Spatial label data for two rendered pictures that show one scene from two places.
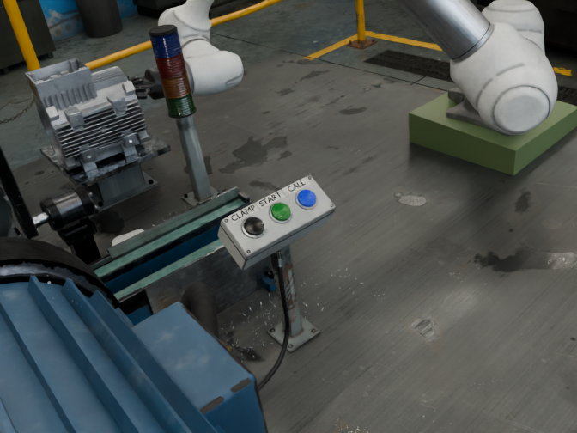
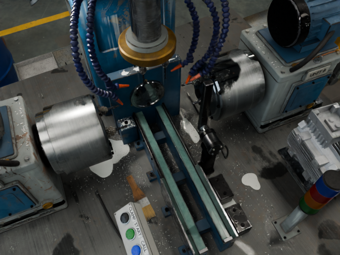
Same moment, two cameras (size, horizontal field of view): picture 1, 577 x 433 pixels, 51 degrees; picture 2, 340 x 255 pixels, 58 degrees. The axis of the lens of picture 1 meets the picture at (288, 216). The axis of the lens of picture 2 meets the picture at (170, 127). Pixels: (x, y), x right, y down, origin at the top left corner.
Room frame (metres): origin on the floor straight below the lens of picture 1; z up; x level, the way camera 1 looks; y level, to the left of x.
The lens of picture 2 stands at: (0.92, -0.22, 1.96)
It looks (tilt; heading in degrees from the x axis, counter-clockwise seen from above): 55 degrees down; 100
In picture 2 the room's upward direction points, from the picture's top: straight up
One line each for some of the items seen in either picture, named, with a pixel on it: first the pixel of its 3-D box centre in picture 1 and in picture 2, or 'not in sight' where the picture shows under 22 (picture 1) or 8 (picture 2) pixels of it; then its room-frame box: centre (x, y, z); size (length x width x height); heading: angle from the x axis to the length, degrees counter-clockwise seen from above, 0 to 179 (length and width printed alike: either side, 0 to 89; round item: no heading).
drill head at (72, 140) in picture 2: not in sight; (62, 138); (0.45, 0.30, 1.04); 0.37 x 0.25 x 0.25; 33
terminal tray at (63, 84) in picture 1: (62, 85); (330, 126); (1.35, 0.46, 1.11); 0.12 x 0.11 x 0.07; 118
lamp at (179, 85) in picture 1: (175, 83); (316, 197); (1.29, 0.20, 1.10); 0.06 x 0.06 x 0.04
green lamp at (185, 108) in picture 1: (179, 102); (311, 202); (1.29, 0.20, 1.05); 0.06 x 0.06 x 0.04
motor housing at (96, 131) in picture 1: (91, 118); (326, 150); (1.37, 0.43, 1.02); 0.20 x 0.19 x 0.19; 118
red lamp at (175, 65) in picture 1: (170, 64); (323, 190); (1.29, 0.20, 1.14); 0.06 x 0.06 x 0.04
